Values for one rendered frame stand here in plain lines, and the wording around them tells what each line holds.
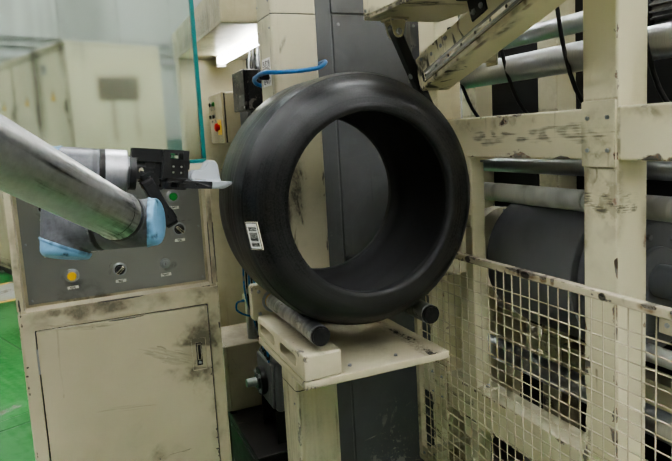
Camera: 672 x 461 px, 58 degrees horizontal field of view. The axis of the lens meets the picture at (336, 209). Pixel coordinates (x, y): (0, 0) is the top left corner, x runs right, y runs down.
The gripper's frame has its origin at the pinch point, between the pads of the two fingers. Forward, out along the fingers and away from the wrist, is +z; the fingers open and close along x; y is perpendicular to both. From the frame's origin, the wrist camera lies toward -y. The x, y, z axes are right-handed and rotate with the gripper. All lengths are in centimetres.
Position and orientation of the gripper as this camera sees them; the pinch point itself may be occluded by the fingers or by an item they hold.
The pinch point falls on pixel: (225, 186)
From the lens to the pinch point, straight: 134.0
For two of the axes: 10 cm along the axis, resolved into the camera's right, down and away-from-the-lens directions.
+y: 0.6, -10.0, -0.7
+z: 9.2, 0.2, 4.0
